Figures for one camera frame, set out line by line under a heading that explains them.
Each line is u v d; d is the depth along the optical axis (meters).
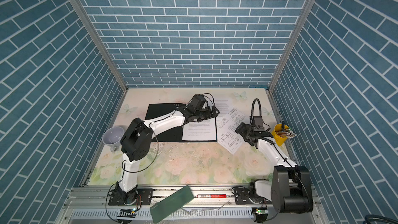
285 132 0.82
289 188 0.42
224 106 1.12
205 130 0.96
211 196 0.74
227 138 0.94
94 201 0.74
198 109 0.75
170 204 0.70
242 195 0.74
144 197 0.74
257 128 0.68
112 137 0.89
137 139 0.54
